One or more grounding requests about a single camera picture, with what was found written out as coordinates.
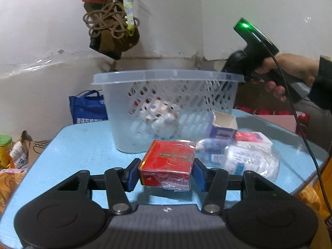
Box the pink board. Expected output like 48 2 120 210
257 115 297 133

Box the yellow patterned lanyard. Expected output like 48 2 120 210
122 0 136 35

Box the brown hanging bag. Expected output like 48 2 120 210
83 2 140 60

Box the white snack packet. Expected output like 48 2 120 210
9 141 28 169

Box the green tin box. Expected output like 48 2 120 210
0 135 13 151

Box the purple white carton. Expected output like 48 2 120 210
208 111 238 139

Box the person's right hand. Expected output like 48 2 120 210
265 53 319 102

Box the blue tote bag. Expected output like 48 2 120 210
69 90 108 124

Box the grey fox plush doll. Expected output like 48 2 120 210
140 100 180 139

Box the orange floral blanket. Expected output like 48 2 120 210
0 169 28 214

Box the red black plaid pillow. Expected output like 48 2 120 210
234 106 310 136

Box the person's black sleeve forearm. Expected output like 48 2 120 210
308 56 332 111

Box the brown paper bag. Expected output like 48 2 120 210
20 131 51 168

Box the clear plastic lattice basket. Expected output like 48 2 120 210
93 69 244 154

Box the clear plastic packet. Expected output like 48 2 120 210
208 144 280 181

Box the tan knotted rope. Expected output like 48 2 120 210
83 0 141 38

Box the pink white tissue box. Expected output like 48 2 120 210
235 131 273 149

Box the red cigarette box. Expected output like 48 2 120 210
138 140 196 191

